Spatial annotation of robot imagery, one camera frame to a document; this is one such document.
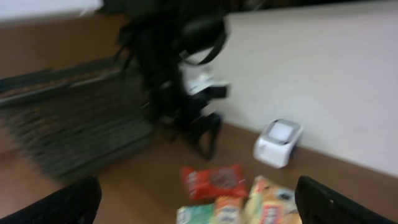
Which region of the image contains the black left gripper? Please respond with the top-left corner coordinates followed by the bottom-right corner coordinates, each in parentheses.
top-left (146, 73), bottom-right (230, 161)

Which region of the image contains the white barcode scanner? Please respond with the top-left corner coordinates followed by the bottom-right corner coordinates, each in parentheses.
top-left (253, 119), bottom-right (303, 169)

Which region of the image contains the green Kleenex tissue pack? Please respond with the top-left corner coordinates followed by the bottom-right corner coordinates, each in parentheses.
top-left (176, 204), bottom-right (215, 224)

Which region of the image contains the grey plastic basket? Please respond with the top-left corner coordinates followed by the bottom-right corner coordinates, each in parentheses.
top-left (1, 58), bottom-right (153, 182)

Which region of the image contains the yellow wet wipes pack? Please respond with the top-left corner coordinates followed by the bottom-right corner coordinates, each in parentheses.
top-left (243, 175), bottom-right (302, 224)

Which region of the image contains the orange Kleenex tissue pack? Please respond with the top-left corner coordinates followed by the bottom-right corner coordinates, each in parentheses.
top-left (214, 196), bottom-right (243, 224)

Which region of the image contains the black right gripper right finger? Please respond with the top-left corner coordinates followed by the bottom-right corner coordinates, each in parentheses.
top-left (295, 175), bottom-right (396, 224)

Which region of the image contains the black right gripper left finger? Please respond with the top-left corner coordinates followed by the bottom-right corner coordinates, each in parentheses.
top-left (1, 176), bottom-right (102, 224)

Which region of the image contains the red candy bag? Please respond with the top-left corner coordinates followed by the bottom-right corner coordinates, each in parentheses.
top-left (181, 164), bottom-right (248, 200)

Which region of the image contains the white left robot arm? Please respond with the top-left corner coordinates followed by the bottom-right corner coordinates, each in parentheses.
top-left (99, 0), bottom-right (229, 160)

